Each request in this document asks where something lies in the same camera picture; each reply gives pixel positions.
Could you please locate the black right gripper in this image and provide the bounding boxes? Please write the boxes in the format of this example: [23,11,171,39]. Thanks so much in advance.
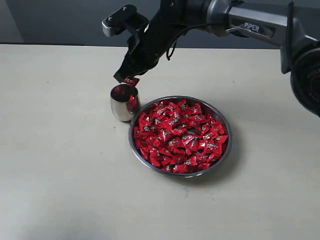
[113,10,185,83]

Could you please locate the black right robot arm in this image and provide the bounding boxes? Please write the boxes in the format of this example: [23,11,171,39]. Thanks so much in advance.
[114,0,320,115]

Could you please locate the stainless steel cup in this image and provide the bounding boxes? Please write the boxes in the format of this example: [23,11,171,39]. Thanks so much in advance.
[110,84,141,122]

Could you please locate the pile of red candies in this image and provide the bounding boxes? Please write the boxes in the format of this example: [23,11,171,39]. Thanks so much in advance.
[133,98,230,174]

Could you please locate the steel bowl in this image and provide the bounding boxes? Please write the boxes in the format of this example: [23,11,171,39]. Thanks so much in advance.
[128,95,233,178]

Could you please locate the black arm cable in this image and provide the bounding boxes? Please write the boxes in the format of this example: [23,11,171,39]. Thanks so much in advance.
[164,22,226,61]

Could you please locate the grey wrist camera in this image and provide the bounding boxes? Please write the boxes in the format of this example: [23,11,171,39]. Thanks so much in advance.
[101,4,149,37]

